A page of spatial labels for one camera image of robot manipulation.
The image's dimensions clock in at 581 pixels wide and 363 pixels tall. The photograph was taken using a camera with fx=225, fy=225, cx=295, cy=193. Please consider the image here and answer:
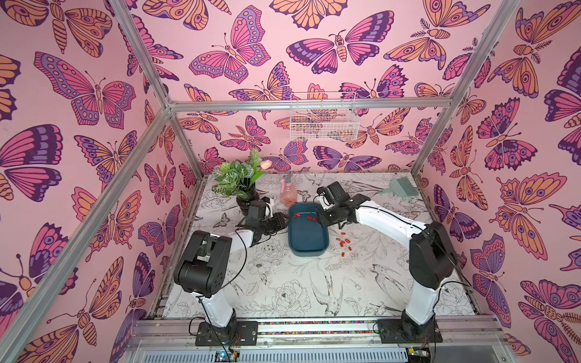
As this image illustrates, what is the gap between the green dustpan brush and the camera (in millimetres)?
1126

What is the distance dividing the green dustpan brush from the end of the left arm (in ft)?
1.85

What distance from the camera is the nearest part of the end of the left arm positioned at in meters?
0.83
